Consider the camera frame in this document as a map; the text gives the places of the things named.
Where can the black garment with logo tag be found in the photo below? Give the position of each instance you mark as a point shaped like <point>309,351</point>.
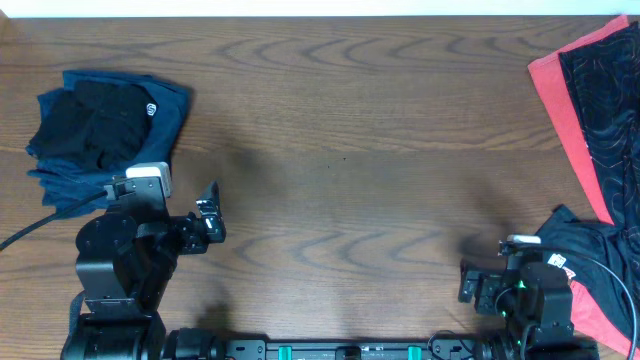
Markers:
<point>603,266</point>

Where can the black patterned garment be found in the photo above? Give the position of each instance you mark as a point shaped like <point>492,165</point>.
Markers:
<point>602,80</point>

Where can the black mounting rail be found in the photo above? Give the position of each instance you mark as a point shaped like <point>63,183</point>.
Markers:
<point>439,348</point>

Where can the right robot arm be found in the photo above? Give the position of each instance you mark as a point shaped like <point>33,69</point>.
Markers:
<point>535,301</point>

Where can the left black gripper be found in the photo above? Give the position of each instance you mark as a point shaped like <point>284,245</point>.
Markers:
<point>198,239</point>

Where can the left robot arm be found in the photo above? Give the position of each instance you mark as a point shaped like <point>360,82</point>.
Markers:
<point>126,258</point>

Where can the red garment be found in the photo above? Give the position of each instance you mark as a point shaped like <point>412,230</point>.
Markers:
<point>549,82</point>

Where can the folded navy blue garment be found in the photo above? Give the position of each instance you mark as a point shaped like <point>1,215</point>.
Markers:
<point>65,183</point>

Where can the black t-shirt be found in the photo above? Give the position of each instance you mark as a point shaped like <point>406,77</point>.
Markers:
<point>95,125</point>

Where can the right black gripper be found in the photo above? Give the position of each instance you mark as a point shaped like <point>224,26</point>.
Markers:
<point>491,283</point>

